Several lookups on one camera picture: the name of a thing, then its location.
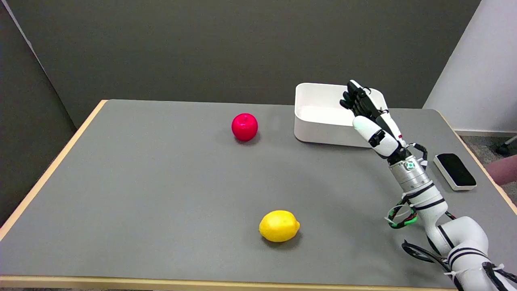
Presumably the red apple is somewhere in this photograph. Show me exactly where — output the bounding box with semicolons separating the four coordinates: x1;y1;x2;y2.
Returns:
231;113;259;142

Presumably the white rectangular bin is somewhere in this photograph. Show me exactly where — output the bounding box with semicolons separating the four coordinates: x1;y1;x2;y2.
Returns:
294;83;389;148

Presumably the black and white eraser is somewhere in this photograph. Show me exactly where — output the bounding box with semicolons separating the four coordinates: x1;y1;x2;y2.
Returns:
433;153;477;191

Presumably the person's forearm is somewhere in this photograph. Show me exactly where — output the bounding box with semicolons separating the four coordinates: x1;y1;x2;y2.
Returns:
486;156;517;186

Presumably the yellow lemon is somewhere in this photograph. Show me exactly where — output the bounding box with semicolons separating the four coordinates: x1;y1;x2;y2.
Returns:
259;210;301;243

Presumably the black chair leg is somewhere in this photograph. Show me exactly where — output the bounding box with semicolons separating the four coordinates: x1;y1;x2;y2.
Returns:
496;136;517;156

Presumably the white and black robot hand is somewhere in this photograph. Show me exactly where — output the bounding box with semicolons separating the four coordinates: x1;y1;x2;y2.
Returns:
340;80;408;159

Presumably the black cable bundle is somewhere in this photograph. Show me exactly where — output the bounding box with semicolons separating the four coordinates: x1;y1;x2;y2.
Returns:
384;142;517;291

